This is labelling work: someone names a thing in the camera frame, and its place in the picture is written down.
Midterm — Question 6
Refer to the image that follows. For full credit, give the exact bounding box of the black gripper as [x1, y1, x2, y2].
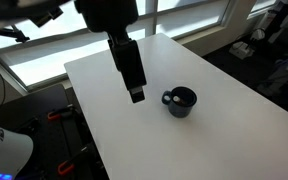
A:
[108, 33, 147, 103]

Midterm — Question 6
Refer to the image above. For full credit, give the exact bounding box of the red white marker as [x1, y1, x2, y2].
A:
[173, 96, 184, 104]

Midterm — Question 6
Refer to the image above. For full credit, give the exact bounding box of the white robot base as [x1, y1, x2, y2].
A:
[0, 127, 34, 180]

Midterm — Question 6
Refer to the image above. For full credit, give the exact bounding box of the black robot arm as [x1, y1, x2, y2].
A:
[75, 0, 147, 103]

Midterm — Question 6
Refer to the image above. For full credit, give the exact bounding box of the dark blue enamel mug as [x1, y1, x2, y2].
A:
[161, 86, 198, 118]

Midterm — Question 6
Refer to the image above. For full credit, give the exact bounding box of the orange black clamp near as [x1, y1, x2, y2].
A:
[57, 146, 92, 176]

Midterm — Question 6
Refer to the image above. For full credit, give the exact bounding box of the orange black clamp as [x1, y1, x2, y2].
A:
[57, 146, 92, 176]
[47, 104, 76, 121]

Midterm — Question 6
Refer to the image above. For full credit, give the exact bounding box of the orange black clamp far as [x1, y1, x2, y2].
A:
[47, 104, 76, 121]

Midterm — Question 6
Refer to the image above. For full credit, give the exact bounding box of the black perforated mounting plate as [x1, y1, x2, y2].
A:
[37, 110, 101, 180]

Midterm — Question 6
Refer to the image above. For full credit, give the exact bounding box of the white device on floor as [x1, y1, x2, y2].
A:
[229, 41, 254, 60]

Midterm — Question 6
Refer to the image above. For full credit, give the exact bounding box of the black camera tripod arm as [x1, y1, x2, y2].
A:
[0, 25, 29, 43]

